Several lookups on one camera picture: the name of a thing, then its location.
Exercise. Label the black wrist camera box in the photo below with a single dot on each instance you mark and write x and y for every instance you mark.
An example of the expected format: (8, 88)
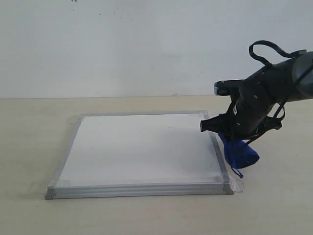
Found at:
(227, 87)

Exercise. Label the white whiteboard with silver frame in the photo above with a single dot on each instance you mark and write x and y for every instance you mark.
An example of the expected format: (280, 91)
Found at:
(140, 154)

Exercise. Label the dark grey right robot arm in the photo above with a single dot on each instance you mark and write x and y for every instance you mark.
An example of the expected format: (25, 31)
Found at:
(288, 81)

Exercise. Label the blue cloth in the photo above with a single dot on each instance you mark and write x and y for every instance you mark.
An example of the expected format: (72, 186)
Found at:
(238, 155)

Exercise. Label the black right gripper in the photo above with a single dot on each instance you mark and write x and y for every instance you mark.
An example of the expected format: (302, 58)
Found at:
(246, 118)

